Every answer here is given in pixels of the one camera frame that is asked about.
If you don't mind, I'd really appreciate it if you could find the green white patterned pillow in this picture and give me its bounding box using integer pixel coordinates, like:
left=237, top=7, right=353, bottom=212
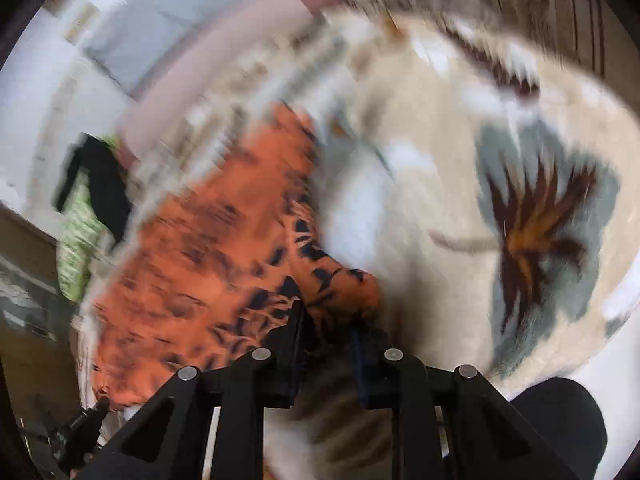
left=53, top=148, right=106, bottom=304

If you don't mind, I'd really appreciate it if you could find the wooden glass panel door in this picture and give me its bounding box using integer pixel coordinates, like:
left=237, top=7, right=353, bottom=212
left=0, top=204, right=91, bottom=480

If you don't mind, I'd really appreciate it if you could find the grey pillow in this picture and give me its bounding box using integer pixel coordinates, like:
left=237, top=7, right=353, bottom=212
left=84, top=0, right=241, bottom=98

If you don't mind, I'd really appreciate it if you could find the pink quilted sofa armrest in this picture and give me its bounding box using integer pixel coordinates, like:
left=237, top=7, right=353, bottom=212
left=117, top=0, right=342, bottom=169

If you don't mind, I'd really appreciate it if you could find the beige wall switch plate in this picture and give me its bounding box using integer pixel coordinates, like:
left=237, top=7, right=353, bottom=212
left=64, top=2, right=100, bottom=46

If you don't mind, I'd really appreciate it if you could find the beige leaf print blanket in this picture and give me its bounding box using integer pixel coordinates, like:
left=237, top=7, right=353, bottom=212
left=74, top=6, right=640, bottom=480

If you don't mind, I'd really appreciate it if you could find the orange black floral blouse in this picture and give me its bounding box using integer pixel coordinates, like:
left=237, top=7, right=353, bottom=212
left=91, top=105, right=380, bottom=408

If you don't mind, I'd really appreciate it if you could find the black garment on pillow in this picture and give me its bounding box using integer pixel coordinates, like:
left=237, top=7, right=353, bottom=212
left=52, top=133, right=132, bottom=246

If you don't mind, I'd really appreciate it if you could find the striped floral sofa cushion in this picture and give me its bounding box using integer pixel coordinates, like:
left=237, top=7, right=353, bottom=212
left=350, top=0, right=639, bottom=107

